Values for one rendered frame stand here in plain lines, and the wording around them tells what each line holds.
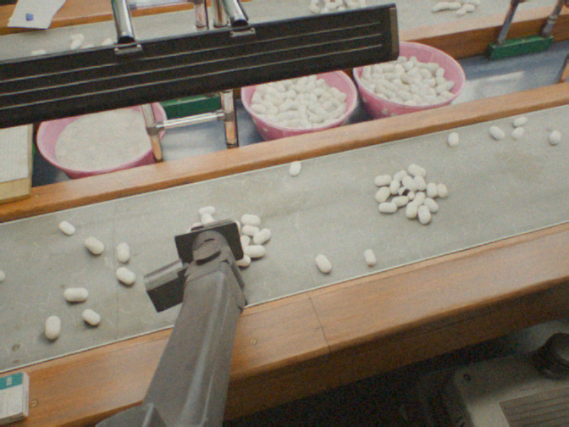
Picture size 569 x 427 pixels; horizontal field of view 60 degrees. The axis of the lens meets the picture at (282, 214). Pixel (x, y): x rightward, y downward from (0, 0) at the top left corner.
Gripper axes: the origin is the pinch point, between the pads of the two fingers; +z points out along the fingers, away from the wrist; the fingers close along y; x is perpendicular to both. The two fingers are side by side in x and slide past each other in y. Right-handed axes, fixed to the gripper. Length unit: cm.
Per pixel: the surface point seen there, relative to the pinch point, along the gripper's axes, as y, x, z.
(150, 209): 8.9, -4.3, 9.9
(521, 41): -98, -22, 40
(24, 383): 29.1, 10.4, -17.1
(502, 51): -93, -20, 41
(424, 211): -40.3, 4.4, -4.4
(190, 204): 1.4, -3.7, 9.3
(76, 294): 22.3, 3.8, -4.6
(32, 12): 31, -53, 71
